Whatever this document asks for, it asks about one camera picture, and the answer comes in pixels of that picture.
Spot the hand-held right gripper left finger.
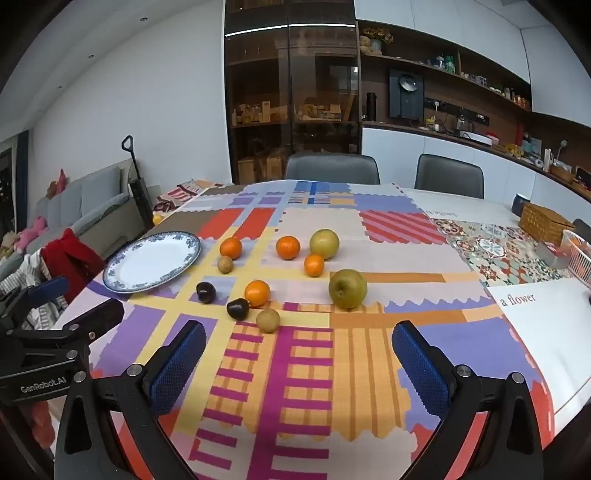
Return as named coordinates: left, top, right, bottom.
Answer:
left=54, top=319, right=207, bottom=480

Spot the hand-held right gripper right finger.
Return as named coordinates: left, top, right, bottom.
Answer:
left=392, top=320, right=546, bottom=480

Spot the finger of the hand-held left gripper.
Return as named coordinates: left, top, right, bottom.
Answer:
left=9, top=299, right=125, bottom=358
left=0, top=276, right=70, bottom=324

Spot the blue-rimmed white plate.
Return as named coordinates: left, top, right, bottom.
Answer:
left=102, top=231, right=202, bottom=295

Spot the large brown fruit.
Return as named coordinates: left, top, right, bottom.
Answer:
left=256, top=308, right=281, bottom=334

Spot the green apple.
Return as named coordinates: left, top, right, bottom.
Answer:
left=328, top=269, right=368, bottom=310

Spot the round yellow pear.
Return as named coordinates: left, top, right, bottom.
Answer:
left=309, top=228, right=341, bottom=260

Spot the pink plush toy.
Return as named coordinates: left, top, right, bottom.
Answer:
left=17, top=215, right=49, bottom=251
left=46, top=168, right=68, bottom=199

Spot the grey sofa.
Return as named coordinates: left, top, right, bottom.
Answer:
left=0, top=164, right=139, bottom=278

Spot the colourful patchwork tablecloth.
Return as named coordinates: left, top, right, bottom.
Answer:
left=51, top=180, right=555, bottom=480

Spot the white tile-patterned tablecloth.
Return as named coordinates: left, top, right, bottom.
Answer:
left=399, top=185, right=591, bottom=437

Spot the black upright vacuum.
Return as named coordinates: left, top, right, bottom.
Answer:
left=121, top=135, right=155, bottom=229

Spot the folded red striped cloth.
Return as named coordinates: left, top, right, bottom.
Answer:
left=154, top=180, right=227, bottom=213

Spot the wicker basket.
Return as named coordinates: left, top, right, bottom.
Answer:
left=518, top=202, right=575, bottom=245

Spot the white plastic basket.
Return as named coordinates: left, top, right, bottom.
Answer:
left=561, top=231, right=591, bottom=289

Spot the white base cabinet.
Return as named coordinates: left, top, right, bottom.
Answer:
left=360, top=121, right=591, bottom=204

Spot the black water dispenser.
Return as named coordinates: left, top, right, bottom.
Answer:
left=389, top=68, right=424, bottom=120

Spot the dark glass cabinet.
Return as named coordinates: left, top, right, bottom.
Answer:
left=224, top=0, right=361, bottom=185

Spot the sunflower bouquet with plush bear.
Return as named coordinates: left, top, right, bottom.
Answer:
left=360, top=28, right=394, bottom=56

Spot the wooden wall shelf unit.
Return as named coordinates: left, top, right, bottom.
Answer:
left=358, top=18, right=591, bottom=155

